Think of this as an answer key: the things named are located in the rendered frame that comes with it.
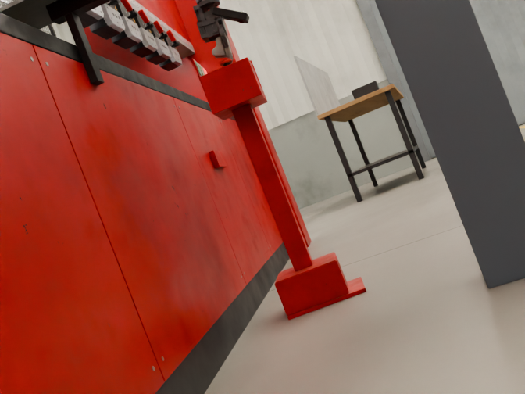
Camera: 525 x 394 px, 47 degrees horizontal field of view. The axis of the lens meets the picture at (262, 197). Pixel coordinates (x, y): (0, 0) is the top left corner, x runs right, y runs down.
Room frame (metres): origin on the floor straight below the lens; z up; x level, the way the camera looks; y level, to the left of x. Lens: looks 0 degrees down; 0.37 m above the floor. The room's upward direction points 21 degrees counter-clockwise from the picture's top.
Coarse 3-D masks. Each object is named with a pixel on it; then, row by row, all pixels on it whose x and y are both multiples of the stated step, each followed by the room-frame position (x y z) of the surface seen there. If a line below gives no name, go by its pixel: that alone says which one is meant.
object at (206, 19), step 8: (208, 0) 1.91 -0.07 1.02; (216, 0) 1.92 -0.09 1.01; (200, 8) 1.93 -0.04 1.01; (208, 8) 1.95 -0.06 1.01; (200, 16) 1.95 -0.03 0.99; (208, 16) 1.94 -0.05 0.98; (216, 16) 1.93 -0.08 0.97; (200, 24) 1.92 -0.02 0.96; (208, 24) 1.91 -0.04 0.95; (216, 24) 1.91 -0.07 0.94; (224, 24) 1.95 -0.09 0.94; (200, 32) 1.92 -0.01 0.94; (208, 32) 1.92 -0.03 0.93; (216, 32) 1.92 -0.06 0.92; (208, 40) 1.95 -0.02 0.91
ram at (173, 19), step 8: (136, 0) 2.67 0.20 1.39; (144, 0) 2.82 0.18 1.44; (152, 0) 3.00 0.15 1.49; (160, 0) 3.19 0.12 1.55; (168, 0) 3.40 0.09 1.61; (136, 8) 2.61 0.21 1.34; (152, 8) 2.93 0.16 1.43; (160, 8) 3.11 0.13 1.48; (168, 8) 3.31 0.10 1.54; (176, 8) 3.54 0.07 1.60; (160, 16) 3.03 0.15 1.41; (168, 16) 3.22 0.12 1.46; (176, 16) 3.44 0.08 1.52; (160, 24) 2.96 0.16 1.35; (168, 24) 3.14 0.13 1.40; (176, 24) 3.35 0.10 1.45; (184, 32) 3.51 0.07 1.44; (176, 40) 3.21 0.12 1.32; (184, 48) 3.42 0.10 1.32; (192, 48) 3.56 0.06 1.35; (184, 56) 3.58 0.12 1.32
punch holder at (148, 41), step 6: (138, 18) 2.58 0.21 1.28; (138, 24) 2.56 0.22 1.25; (144, 24) 2.63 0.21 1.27; (144, 30) 2.57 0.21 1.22; (150, 30) 2.70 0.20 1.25; (144, 36) 2.55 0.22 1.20; (150, 36) 2.64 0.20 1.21; (144, 42) 2.56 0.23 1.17; (150, 42) 2.60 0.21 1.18; (132, 48) 2.57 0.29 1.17; (138, 48) 2.57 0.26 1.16; (144, 48) 2.60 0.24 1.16; (150, 48) 2.63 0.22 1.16; (156, 48) 2.67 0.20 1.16; (138, 54) 2.64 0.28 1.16; (144, 54) 2.67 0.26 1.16
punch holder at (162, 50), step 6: (156, 30) 2.82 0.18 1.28; (156, 36) 2.77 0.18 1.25; (156, 42) 2.75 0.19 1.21; (162, 42) 2.84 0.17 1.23; (162, 48) 2.79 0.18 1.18; (168, 48) 2.90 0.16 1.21; (150, 54) 2.76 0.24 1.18; (156, 54) 2.76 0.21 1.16; (162, 54) 2.78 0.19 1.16; (168, 54) 2.85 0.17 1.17; (150, 60) 2.80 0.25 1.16; (156, 60) 2.84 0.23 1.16; (162, 60) 2.88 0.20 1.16
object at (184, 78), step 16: (176, 0) 3.59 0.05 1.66; (192, 0) 3.58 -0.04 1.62; (192, 16) 3.58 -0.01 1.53; (192, 32) 3.59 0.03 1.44; (96, 48) 3.68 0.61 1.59; (112, 48) 3.66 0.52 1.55; (128, 48) 3.65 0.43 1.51; (208, 48) 3.58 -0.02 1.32; (128, 64) 3.66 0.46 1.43; (144, 64) 3.64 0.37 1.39; (192, 64) 3.60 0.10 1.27; (208, 64) 3.59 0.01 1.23; (160, 80) 3.63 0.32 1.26; (176, 80) 3.62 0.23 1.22; (192, 80) 3.60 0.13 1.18; (256, 112) 3.59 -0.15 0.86; (272, 144) 3.73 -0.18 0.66; (288, 192) 3.59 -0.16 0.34; (304, 224) 3.76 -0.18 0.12
